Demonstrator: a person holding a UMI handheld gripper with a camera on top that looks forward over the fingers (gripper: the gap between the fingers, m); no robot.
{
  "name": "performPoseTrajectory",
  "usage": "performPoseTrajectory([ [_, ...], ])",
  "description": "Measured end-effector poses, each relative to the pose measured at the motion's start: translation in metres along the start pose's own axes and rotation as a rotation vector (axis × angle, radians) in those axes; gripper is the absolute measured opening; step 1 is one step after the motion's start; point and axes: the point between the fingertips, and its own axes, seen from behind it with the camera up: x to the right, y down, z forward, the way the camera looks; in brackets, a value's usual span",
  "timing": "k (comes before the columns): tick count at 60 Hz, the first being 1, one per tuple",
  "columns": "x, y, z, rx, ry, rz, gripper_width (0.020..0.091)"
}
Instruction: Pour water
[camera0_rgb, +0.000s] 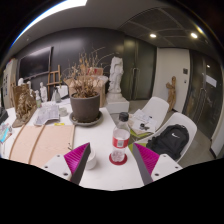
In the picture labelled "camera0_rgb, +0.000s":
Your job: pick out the white statue pedestal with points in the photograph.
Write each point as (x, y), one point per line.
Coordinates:
(117, 103)

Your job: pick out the dried plant in grey pot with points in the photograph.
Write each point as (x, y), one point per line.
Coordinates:
(85, 108)

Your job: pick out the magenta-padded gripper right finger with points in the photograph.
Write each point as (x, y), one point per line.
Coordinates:
(148, 160)

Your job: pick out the white ceramic cup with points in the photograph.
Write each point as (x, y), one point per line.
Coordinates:
(91, 161)

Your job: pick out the white plaster bust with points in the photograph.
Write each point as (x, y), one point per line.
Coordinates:
(20, 81)

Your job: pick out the clear red-labelled plastic bottle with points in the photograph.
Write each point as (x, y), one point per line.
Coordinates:
(120, 140)

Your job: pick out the beige wooden drawing board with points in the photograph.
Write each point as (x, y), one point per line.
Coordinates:
(50, 141)

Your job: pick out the small white round container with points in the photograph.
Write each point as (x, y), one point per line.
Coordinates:
(63, 111)

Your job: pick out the grey plant pot saucer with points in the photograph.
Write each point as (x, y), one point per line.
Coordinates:
(85, 124)

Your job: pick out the white papers pile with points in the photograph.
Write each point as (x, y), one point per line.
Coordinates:
(141, 120)

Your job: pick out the white plastic chair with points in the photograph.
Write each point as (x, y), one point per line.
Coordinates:
(185, 120)
(156, 106)

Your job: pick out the folded newspaper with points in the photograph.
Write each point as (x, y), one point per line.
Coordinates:
(46, 115)

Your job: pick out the black wall screen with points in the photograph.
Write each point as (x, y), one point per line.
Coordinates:
(35, 63)

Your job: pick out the white cabinet with pictures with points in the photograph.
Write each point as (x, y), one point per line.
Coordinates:
(9, 83)

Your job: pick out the wooden easel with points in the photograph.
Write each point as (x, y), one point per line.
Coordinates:
(54, 80)

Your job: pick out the brown wooden figure sculpture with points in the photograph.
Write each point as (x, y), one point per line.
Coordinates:
(171, 93)

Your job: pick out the black backpack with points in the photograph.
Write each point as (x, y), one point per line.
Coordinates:
(170, 140)

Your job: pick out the black flat device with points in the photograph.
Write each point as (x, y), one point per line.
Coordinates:
(3, 115)

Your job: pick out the round ceiling spotlight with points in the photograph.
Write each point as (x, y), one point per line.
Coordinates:
(194, 35)
(153, 35)

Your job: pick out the long white ceiling light panel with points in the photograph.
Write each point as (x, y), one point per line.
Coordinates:
(56, 8)

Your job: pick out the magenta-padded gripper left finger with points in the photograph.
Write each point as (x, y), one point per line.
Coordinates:
(75, 160)

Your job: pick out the golden brown sculpture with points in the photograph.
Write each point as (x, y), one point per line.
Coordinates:
(25, 106)

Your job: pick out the tall white plaster statue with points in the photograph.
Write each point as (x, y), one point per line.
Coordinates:
(116, 75)

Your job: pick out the small white figure statuette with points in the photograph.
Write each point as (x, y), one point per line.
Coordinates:
(43, 91)

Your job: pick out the blue plastic packet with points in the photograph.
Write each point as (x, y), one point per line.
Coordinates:
(5, 131)

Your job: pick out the green seat cushion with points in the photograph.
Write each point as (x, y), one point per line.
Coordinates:
(136, 134)
(135, 148)

